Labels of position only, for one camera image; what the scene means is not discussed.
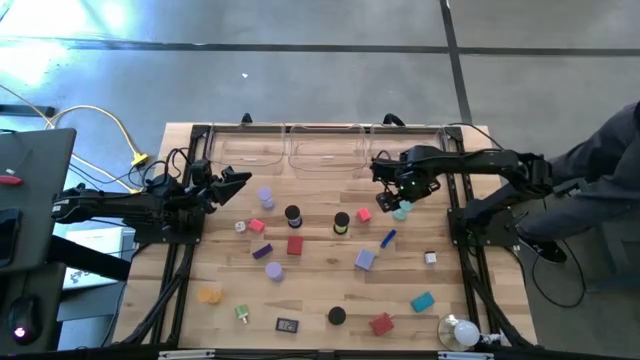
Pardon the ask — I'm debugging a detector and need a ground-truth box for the white bracket strip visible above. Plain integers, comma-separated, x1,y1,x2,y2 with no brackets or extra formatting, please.
437,350,495,360
158,349,217,360

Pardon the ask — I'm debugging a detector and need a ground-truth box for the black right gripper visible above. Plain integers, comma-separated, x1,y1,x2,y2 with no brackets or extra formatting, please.
370,155,443,214

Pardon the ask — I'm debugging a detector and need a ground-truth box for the teal rectangular block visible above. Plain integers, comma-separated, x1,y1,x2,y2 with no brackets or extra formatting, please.
410,291,436,314

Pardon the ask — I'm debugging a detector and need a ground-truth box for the orange sand hourglass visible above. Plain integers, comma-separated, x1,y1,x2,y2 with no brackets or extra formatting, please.
196,286,224,306

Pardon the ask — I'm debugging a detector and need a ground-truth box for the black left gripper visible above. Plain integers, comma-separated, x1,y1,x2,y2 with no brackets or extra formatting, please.
192,166,253,207

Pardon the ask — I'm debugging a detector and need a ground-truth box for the white light bulb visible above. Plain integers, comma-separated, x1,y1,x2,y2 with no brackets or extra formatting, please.
452,319,501,349

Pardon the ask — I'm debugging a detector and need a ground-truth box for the teal sand hourglass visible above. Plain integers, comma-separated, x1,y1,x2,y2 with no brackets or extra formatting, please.
391,199,415,223

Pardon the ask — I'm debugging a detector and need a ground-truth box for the black floor cable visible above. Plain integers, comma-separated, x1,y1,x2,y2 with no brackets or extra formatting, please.
529,239,587,309

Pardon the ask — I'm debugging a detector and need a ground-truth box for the dark grey laptop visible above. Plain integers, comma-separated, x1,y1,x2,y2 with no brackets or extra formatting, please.
0,127,77,275

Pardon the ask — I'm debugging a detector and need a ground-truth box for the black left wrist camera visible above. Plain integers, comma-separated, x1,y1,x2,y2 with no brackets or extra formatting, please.
190,158,212,182

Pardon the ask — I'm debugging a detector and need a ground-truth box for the red wall charger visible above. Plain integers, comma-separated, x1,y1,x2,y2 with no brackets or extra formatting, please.
368,312,396,337

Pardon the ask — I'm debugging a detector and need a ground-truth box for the black flat floor bar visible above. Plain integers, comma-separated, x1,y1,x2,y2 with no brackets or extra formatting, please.
0,103,57,119

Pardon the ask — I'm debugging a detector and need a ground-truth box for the person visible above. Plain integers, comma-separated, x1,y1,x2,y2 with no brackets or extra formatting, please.
514,99,640,266

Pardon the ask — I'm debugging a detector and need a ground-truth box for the yellow power cable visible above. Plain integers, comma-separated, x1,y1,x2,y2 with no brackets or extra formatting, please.
0,84,151,195

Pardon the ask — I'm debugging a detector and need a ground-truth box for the black phone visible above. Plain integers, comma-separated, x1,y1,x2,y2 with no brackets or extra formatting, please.
0,207,24,269

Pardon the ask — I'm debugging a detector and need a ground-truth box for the black computer mouse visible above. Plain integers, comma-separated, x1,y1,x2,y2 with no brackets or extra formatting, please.
7,294,44,346

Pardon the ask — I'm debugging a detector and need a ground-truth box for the lavender cube charger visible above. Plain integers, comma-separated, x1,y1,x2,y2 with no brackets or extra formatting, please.
354,248,376,272

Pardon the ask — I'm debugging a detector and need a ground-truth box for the black desk support bar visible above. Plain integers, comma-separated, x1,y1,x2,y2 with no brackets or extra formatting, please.
47,234,132,282

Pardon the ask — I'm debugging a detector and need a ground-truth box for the black hourglass green sand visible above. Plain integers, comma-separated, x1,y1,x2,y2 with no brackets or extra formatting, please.
332,211,351,236

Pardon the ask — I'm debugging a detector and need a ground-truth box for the black digital clock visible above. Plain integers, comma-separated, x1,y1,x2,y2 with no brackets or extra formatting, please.
274,317,300,335

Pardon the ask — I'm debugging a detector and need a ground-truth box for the white paper sheet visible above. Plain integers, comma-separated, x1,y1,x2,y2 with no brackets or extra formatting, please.
62,227,136,291

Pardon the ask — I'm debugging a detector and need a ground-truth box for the black hourglass blue sand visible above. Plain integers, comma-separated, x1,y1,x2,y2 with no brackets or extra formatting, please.
284,204,303,230

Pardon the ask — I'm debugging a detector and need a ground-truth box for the grey metal stool frame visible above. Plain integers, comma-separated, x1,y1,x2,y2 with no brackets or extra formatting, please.
584,219,640,294

